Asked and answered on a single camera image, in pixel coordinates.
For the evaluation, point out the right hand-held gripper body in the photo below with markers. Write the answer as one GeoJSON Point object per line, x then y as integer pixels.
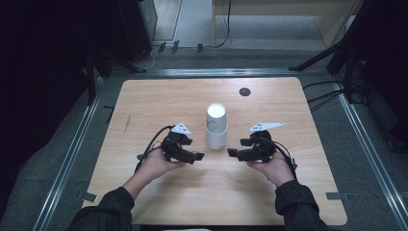
{"type": "Point", "coordinates": [263, 147]}

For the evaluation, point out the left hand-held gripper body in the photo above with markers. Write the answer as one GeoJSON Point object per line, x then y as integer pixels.
{"type": "Point", "coordinates": [171, 149]}

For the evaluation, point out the stack of white paper cups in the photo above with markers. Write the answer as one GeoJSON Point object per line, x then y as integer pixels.
{"type": "Point", "coordinates": [216, 138]}

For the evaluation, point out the person's left hand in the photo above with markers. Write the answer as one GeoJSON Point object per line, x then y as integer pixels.
{"type": "Point", "coordinates": [155, 165]}

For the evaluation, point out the person's right hand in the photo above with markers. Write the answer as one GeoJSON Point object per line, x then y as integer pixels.
{"type": "Point", "coordinates": [275, 170]}

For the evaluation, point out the black round table grommet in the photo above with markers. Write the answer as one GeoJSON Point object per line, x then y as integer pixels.
{"type": "Point", "coordinates": [244, 92]}

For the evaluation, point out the black tape strip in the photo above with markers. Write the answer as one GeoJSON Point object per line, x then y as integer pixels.
{"type": "Point", "coordinates": [109, 107]}

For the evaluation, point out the black tripod stand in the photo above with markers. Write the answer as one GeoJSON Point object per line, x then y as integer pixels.
{"type": "Point", "coordinates": [316, 57]}

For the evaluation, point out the black metal stand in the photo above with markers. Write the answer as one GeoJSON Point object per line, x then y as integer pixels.
{"type": "Point", "coordinates": [90, 77]}

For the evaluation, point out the black computer tower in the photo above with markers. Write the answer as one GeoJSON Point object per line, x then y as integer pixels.
{"type": "Point", "coordinates": [134, 29]}

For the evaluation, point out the black equipment base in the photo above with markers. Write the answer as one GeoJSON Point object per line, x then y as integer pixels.
{"type": "Point", "coordinates": [397, 141]}

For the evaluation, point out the light wooden furniture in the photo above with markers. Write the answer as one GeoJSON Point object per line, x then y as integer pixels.
{"type": "Point", "coordinates": [272, 8]}

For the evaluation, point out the dark curtain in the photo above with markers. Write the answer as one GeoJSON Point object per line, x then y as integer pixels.
{"type": "Point", "coordinates": [38, 64]}

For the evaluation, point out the metal floor rail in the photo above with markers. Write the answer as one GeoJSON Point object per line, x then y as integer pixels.
{"type": "Point", "coordinates": [69, 163]}
{"type": "Point", "coordinates": [208, 72]}
{"type": "Point", "coordinates": [365, 141]}

